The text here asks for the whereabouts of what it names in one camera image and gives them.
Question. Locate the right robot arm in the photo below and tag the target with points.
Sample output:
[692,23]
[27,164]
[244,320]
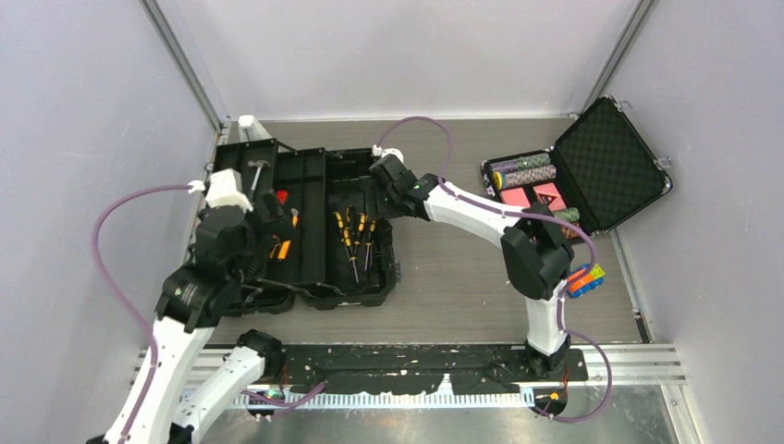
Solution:
[536,254]

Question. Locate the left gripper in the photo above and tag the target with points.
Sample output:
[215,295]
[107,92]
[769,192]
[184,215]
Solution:
[279,214]

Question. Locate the red card deck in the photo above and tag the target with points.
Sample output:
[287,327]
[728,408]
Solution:
[549,194]

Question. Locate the white metronome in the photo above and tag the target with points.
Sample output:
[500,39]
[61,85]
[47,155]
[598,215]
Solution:
[251,129]

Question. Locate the yellow black utility knife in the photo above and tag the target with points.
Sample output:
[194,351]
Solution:
[280,251]

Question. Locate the red black pliers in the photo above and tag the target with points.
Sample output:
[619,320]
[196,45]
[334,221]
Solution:
[282,196]

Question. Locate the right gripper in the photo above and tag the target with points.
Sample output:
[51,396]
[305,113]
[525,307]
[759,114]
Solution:
[390,214]

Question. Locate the pink card deck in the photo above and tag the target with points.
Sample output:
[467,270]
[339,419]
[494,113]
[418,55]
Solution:
[517,197]

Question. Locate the poker chip row orange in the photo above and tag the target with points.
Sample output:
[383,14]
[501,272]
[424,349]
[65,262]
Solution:
[572,233]

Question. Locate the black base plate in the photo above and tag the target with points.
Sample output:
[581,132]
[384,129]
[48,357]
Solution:
[412,369]

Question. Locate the poker chip row green red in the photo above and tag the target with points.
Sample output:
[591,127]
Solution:
[570,215]

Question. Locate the poker chip row top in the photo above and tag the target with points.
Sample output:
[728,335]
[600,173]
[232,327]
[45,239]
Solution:
[521,163]

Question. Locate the small steel hammer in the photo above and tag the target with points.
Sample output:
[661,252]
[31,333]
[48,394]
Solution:
[259,166]

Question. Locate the black aluminium poker chip case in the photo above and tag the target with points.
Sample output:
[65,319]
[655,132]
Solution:
[604,168]

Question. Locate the blue orange small object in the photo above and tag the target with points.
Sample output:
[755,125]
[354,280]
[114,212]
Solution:
[590,281]

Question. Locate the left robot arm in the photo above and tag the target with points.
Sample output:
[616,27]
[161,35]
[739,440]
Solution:
[192,303]

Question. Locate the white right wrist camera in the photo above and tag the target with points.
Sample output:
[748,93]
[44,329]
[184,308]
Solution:
[379,152]

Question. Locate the black plastic toolbox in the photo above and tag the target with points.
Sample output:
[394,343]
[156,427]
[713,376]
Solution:
[317,269]

